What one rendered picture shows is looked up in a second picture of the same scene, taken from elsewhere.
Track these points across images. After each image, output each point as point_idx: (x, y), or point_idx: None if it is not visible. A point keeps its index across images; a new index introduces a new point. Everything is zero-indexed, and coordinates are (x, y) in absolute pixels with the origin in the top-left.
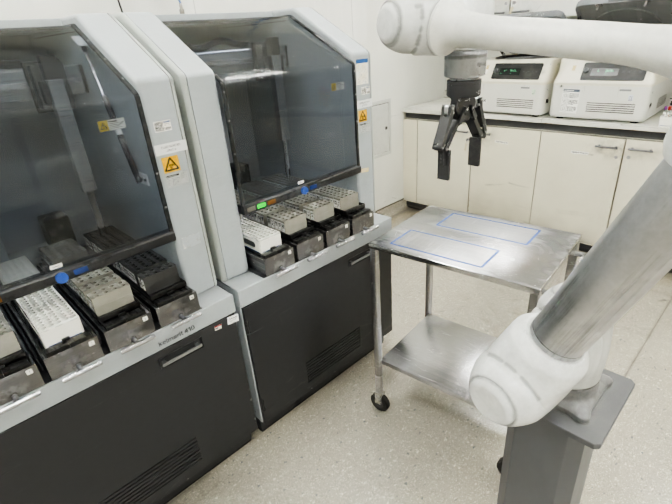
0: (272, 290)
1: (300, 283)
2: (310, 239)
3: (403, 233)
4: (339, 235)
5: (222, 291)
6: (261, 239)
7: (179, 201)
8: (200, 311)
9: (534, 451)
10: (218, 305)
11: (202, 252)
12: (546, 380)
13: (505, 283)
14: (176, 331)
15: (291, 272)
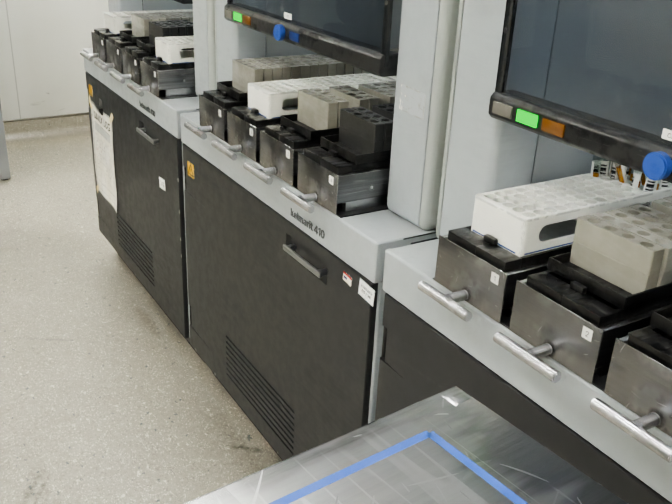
0: (437, 325)
1: (497, 391)
2: (558, 306)
3: (524, 497)
4: (664, 406)
5: (396, 235)
6: (482, 197)
7: (415, 7)
8: (335, 219)
9: None
10: (355, 238)
11: (419, 140)
12: None
13: None
14: (307, 215)
15: (485, 335)
